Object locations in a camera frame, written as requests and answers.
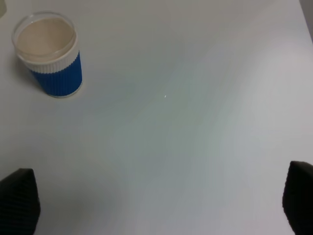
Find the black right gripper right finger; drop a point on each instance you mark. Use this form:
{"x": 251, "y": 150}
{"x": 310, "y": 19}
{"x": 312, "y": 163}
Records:
{"x": 297, "y": 200}

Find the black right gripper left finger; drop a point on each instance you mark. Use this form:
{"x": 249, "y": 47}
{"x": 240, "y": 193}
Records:
{"x": 19, "y": 203}

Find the blue sleeved glass cup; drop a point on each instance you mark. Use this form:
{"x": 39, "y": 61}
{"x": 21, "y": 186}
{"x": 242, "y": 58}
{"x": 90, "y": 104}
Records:
{"x": 47, "y": 44}

